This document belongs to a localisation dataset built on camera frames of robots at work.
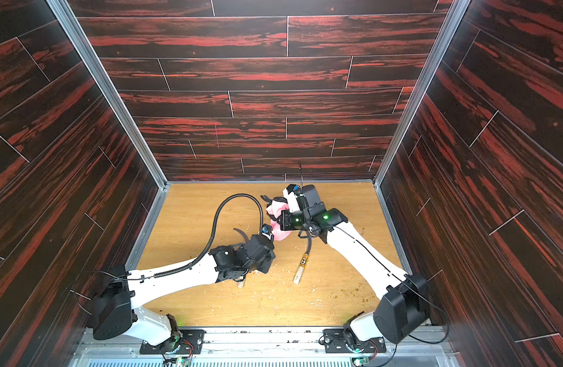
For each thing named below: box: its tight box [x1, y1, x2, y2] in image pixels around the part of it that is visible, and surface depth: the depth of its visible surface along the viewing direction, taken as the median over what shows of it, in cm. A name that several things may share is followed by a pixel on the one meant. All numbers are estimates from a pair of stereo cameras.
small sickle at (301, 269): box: [292, 236, 313, 285], surface depth 92 cm
